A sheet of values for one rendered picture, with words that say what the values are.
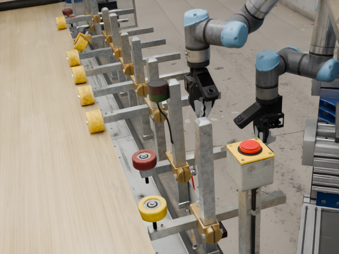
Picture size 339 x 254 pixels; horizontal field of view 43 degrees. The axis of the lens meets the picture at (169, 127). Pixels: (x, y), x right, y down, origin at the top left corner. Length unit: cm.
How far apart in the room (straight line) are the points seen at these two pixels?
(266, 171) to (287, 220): 171
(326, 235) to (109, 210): 122
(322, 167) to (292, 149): 177
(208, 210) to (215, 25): 52
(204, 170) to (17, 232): 52
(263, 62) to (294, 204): 139
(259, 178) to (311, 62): 68
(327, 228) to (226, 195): 72
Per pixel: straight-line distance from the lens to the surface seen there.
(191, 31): 132
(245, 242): 97
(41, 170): 149
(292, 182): 283
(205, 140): 110
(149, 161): 141
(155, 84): 128
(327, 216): 229
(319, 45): 144
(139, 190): 177
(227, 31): 126
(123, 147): 205
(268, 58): 142
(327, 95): 181
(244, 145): 84
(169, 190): 161
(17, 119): 187
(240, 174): 83
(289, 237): 246
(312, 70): 146
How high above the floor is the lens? 168
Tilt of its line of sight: 29 degrees down
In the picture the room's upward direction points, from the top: 5 degrees counter-clockwise
